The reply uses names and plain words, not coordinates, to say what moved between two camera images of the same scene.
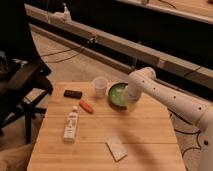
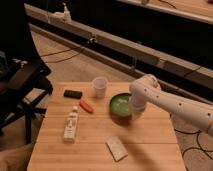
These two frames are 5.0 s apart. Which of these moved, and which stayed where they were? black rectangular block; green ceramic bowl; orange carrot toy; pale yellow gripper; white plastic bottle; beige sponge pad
Moved: green ceramic bowl; pale yellow gripper
Stayed: beige sponge pad; black rectangular block; white plastic bottle; orange carrot toy
